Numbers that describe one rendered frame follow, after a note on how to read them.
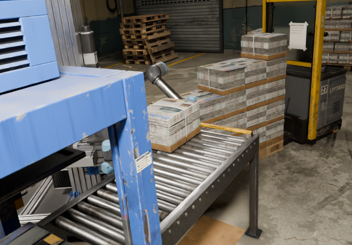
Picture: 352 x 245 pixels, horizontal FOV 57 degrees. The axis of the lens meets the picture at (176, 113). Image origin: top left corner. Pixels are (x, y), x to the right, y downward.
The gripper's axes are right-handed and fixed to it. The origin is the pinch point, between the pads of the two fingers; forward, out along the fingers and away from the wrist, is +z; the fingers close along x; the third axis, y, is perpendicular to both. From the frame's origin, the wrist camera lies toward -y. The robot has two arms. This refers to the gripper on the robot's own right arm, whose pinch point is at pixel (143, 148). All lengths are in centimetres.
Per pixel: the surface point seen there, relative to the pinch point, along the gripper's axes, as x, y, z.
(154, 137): -11.2, 10.1, -0.5
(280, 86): -34, -2, 186
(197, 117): -23.6, 14.5, 32.3
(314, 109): -64, -32, 210
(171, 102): -5.8, 24.9, 27.5
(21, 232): -6, 1, -92
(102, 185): -11.0, 1.8, -47.7
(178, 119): -23.2, 20.9, 10.7
